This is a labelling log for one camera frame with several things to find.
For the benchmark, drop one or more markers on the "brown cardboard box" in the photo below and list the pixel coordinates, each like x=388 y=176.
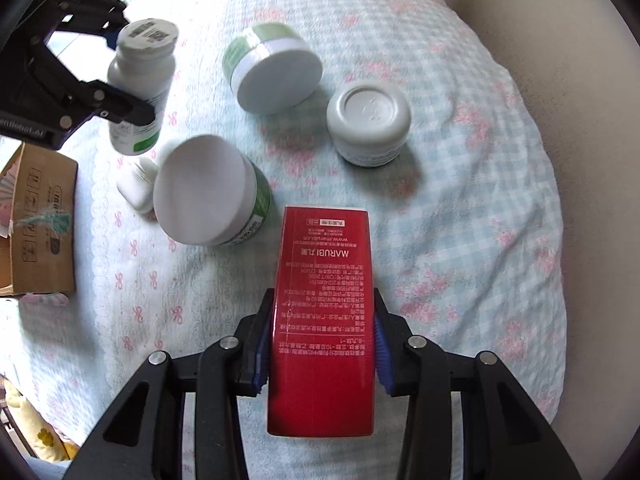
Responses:
x=37 y=220

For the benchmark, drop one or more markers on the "white grey jar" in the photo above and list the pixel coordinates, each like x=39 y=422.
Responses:
x=369 y=124

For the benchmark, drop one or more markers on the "checkered floral blanket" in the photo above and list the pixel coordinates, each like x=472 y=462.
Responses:
x=350 y=160

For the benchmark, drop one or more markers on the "white green cream jar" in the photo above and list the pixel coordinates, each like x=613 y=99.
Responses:
x=272 y=67

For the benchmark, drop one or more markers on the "small white bottle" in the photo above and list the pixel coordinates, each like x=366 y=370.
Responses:
x=138 y=186

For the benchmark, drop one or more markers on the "white pill bottle green label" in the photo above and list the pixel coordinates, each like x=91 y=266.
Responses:
x=141 y=85

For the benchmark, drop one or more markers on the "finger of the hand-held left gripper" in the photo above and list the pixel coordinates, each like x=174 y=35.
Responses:
x=95 y=12
x=107 y=100

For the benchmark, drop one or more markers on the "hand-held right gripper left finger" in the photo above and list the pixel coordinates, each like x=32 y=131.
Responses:
x=261 y=355

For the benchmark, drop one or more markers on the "red carton box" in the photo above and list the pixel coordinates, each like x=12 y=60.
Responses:
x=322 y=320

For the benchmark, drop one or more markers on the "large white green jar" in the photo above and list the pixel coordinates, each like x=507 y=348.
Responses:
x=210 y=192

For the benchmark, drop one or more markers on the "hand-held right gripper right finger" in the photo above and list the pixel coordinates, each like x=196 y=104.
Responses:
x=381 y=355

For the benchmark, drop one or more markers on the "yellow patterned cloth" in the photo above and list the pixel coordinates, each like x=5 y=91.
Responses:
x=35 y=425

